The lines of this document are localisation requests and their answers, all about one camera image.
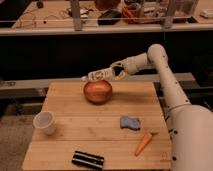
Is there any orange ceramic bowl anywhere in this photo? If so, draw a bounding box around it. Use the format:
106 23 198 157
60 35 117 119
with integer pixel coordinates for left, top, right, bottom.
83 80 112 103

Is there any orange tool on shelf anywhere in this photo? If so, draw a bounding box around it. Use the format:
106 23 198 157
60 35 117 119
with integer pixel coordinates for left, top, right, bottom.
122 5 139 24

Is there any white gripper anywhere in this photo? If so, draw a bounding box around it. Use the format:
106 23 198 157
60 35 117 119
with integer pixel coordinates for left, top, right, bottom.
110 57 139 80

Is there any white labelled bottle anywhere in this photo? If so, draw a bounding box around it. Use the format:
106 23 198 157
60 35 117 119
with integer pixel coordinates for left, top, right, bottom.
81 67 114 81

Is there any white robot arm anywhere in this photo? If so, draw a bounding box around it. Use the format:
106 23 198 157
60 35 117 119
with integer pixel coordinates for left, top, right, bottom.
112 44 213 171

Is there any blue sponge cloth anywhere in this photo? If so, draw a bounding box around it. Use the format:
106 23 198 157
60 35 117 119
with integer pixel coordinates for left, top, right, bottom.
120 116 140 131

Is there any black white striped box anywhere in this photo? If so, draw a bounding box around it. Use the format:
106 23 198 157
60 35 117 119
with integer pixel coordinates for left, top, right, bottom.
72 151 104 171

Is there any wooden cutting board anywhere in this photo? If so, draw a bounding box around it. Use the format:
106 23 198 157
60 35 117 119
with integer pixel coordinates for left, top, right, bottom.
22 81 171 171

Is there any background workbench shelf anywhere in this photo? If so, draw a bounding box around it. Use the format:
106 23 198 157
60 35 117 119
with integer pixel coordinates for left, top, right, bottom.
0 0 213 36

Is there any orange toy carrot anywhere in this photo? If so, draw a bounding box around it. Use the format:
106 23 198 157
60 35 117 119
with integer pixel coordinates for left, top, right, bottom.
134 132 157 156

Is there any black device on shelf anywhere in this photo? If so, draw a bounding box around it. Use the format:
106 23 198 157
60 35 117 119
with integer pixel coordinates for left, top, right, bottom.
97 10 122 25

